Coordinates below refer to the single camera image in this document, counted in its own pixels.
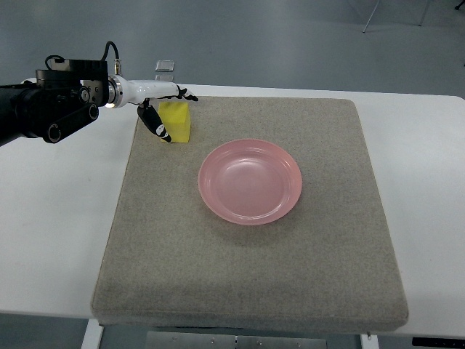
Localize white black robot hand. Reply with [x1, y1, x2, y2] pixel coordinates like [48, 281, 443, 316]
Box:
[108, 75, 198, 143]

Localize yellow foam block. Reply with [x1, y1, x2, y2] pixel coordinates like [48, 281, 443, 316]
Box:
[158, 102, 191, 143]

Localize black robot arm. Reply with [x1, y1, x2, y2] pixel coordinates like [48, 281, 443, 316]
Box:
[1, 41, 121, 145]

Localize lower floor socket plate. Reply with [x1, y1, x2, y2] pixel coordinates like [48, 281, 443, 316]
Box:
[155, 74, 174, 82]

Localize floor socket plate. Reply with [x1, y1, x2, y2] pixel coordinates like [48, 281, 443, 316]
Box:
[155, 60, 175, 72]
[155, 74, 174, 82]

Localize upper floor socket plate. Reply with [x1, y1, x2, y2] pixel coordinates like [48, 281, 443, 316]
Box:
[155, 60, 175, 72]

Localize pink plate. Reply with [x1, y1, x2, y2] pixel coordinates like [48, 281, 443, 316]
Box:
[198, 139, 303, 225]

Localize white left table leg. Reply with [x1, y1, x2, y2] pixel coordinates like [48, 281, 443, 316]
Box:
[81, 319, 103, 349]

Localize beige fabric mat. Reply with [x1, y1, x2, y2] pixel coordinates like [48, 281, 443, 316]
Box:
[91, 97, 409, 333]

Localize metal chair legs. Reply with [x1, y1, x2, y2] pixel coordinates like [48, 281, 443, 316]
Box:
[361, 1, 464, 33]

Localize black label strip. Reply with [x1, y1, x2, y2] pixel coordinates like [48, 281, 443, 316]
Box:
[412, 337, 465, 349]

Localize metal table base plate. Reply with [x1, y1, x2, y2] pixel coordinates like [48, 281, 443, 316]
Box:
[145, 332, 328, 349]

